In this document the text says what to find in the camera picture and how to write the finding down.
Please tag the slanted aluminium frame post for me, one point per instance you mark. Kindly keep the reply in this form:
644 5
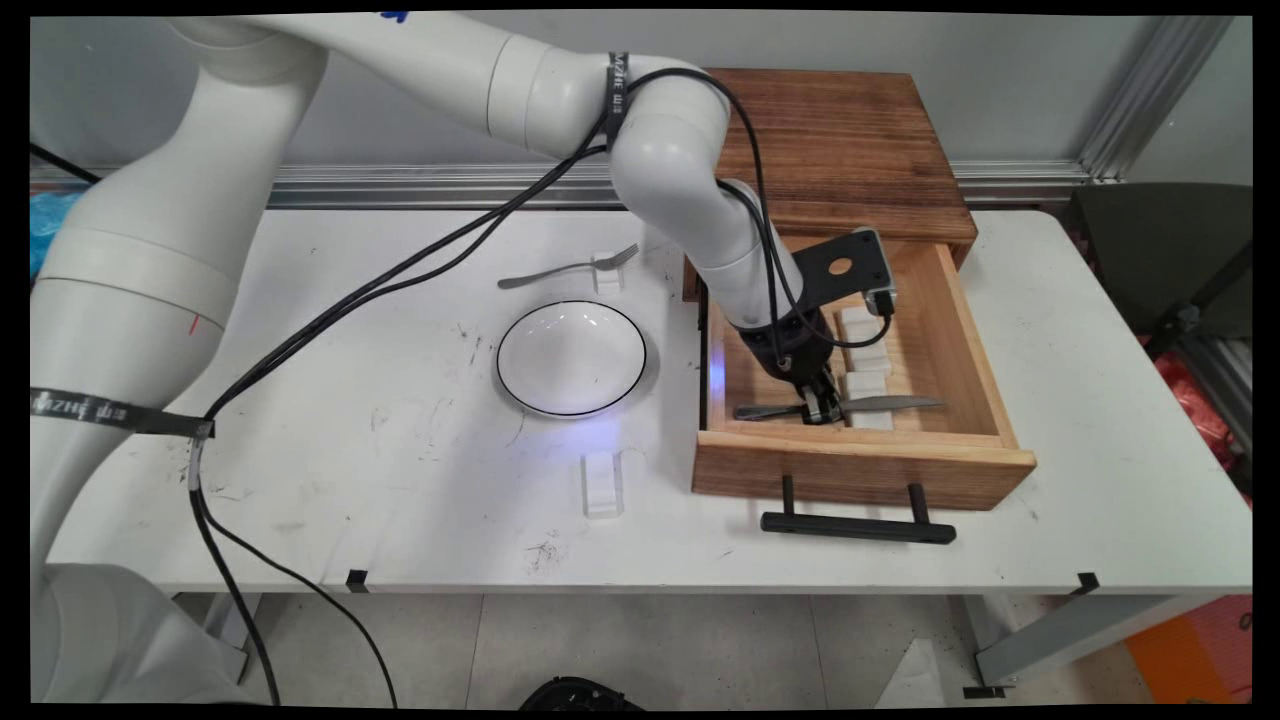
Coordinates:
1150 100

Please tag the blue bubble wrap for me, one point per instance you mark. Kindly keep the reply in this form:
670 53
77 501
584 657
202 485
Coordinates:
48 230

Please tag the white plastic cutlery rest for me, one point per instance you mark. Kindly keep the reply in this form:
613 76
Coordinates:
607 280
858 328
603 495
868 385

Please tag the black table edge clip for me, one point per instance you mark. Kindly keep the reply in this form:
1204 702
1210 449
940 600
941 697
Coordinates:
357 580
1085 583

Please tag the red plastic bag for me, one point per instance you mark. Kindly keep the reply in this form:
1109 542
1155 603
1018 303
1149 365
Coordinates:
1200 400

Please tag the black round floor object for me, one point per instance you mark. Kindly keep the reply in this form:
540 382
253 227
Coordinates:
580 695

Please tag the silver metal fork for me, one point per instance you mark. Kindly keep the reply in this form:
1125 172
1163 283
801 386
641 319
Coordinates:
622 254

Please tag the orange box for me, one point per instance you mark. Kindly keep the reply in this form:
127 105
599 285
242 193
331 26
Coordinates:
1190 650

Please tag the white plate with black rim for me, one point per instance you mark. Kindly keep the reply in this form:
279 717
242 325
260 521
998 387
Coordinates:
570 360

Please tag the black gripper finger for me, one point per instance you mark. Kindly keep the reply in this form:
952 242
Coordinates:
815 380
825 408

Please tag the grey table leg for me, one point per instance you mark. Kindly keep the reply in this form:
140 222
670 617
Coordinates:
235 625
1060 630

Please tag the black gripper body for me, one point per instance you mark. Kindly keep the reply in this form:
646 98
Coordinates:
790 345

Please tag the light wooden drawer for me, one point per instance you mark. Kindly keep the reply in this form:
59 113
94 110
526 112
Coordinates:
950 330

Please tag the silver metal table knife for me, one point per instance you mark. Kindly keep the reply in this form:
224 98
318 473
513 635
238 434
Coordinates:
900 403

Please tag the dark brown wooden cabinet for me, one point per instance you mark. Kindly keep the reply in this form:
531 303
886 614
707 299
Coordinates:
860 140

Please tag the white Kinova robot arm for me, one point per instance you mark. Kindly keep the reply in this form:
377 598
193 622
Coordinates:
150 250

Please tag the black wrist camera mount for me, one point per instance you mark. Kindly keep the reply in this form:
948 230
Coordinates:
815 270

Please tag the horizontal aluminium frame rail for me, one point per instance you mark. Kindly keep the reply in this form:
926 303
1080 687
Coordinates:
350 185

